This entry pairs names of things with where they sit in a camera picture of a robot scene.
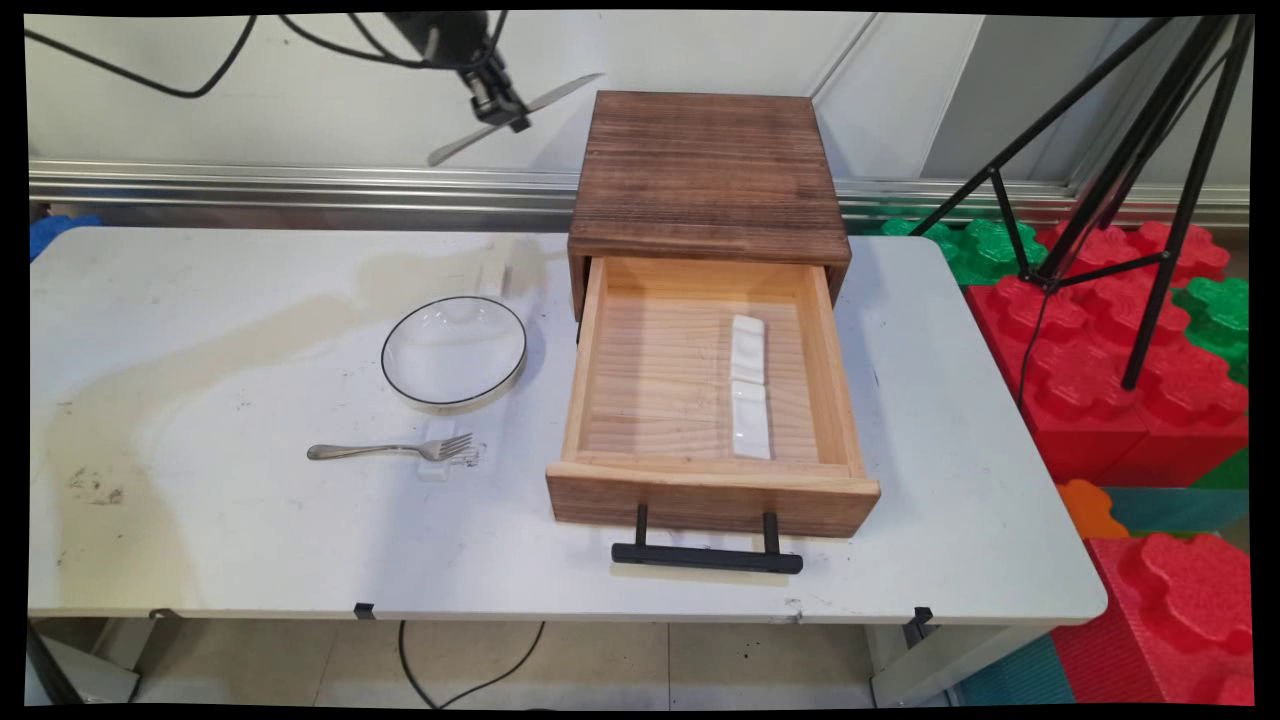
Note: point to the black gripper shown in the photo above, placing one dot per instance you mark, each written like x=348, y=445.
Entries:
x=485, y=75

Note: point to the blue textured mat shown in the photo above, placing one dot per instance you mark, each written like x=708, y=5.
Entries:
x=60, y=235

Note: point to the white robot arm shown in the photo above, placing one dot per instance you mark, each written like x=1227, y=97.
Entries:
x=440, y=30

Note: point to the white plate with black rim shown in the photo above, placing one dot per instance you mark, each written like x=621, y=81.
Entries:
x=455, y=355

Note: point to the dark brown wooden cabinet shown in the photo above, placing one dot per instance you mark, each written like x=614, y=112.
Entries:
x=705, y=170

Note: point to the steel fork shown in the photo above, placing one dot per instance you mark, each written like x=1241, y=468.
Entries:
x=370, y=450

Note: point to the steel serrated table knife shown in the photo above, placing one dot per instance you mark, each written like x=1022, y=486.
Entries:
x=560, y=92

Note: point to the grey table leg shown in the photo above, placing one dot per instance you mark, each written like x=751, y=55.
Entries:
x=940, y=665
x=95, y=660

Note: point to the white ceramic cutlery rest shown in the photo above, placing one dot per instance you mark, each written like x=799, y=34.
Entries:
x=494, y=280
x=752, y=420
x=440, y=468

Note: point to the green foam block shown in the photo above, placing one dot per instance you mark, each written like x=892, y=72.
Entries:
x=985, y=250
x=1220, y=315

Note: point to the orange foam piece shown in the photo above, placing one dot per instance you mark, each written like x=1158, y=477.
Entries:
x=1088, y=510

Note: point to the large red foam block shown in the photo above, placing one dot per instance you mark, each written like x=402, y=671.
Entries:
x=1090, y=350

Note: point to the light wooden drawer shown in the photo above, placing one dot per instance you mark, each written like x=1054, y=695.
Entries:
x=690, y=380

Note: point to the teal foam mat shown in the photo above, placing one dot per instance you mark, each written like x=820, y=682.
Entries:
x=1180, y=508

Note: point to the aluminium wall rail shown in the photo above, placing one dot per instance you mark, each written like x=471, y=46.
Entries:
x=300, y=185

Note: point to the black camera tripod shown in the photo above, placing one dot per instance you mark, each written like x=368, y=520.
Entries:
x=1195, y=170

